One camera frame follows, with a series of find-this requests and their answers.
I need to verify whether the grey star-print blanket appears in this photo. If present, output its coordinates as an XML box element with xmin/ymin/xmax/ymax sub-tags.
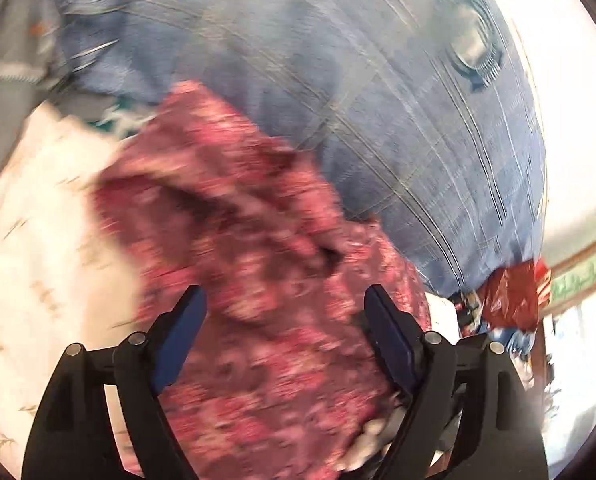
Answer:
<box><xmin>0</xmin><ymin>0</ymin><xmax>79</xmax><ymax>221</ymax></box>

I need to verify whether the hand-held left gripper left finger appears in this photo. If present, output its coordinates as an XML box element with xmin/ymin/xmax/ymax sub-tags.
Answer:
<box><xmin>22</xmin><ymin>285</ymin><xmax>207</xmax><ymax>480</ymax></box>

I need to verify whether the pink floral garment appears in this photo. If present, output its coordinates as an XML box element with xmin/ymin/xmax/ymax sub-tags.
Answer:
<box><xmin>94</xmin><ymin>80</ymin><xmax>433</xmax><ymax>480</ymax></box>

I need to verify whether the red plastic bag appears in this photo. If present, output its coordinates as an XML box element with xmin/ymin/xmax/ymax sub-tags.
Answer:
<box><xmin>480</xmin><ymin>257</ymin><xmax>553</xmax><ymax>331</ymax></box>

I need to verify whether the white leaf-print bed sheet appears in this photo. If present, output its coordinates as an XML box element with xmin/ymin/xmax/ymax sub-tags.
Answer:
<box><xmin>0</xmin><ymin>105</ymin><xmax>149</xmax><ymax>476</ymax></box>

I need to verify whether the teal patterned cloth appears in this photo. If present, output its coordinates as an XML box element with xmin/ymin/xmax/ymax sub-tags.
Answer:
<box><xmin>87</xmin><ymin>97</ymin><xmax>155</xmax><ymax>137</ymax></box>

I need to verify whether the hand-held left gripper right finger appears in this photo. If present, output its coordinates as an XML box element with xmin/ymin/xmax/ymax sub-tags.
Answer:
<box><xmin>364</xmin><ymin>285</ymin><xmax>548</xmax><ymax>480</ymax></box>

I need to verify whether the blue plaid shirt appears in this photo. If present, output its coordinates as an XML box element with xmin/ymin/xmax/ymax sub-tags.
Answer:
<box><xmin>28</xmin><ymin>0</ymin><xmax>548</xmax><ymax>301</ymax></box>

